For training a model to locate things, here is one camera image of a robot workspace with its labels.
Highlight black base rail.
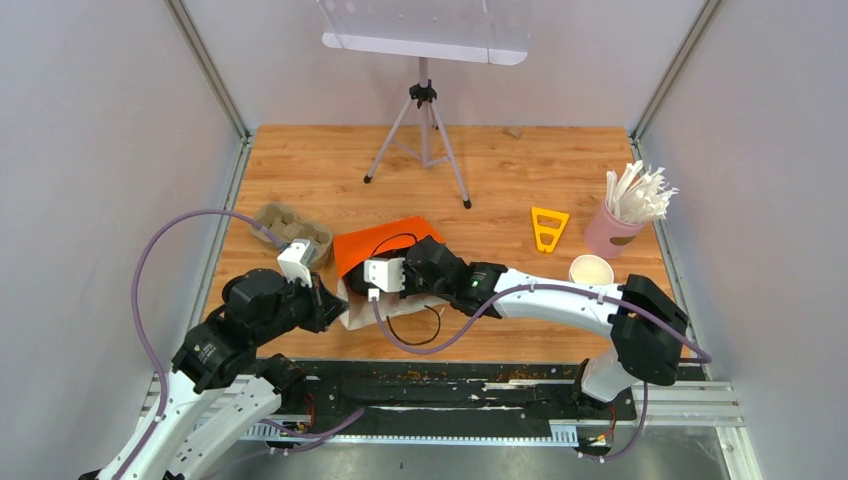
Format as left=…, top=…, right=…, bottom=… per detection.
left=270, top=359, right=641, bottom=440

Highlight black cup lid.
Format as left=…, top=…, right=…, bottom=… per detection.
left=344, top=263, right=369, bottom=297

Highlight pink straw holder cup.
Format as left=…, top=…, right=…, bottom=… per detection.
left=583, top=202, right=646, bottom=259

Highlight white paper cup stack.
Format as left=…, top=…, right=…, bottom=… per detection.
left=568, top=254, right=615, bottom=285

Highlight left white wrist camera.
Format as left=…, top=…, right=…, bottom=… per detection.
left=277, top=239, right=317, bottom=288

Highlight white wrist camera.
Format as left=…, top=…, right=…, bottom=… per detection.
left=364, top=258, right=405, bottom=301
left=277, top=239, right=317, bottom=288

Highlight yellow plastic triangle tool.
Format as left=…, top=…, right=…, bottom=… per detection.
left=530, top=206, right=570, bottom=253

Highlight white wrapped straws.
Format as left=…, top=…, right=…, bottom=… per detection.
left=603, top=160, right=679, bottom=224

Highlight tripod stand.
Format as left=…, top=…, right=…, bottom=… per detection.
left=363, top=57, right=472, bottom=210

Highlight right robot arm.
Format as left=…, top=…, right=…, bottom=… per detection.
left=402, top=237, right=689, bottom=418

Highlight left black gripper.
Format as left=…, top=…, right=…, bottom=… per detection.
left=254, top=268, right=352, bottom=344

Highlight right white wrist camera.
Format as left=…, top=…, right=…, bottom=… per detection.
left=364, top=258, right=405, bottom=301

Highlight orange paper bag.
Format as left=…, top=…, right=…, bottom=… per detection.
left=333, top=216, right=444, bottom=347

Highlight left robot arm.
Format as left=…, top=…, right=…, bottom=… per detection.
left=84, top=269, right=349, bottom=479

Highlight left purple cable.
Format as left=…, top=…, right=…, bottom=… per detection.
left=109, top=209, right=289, bottom=480

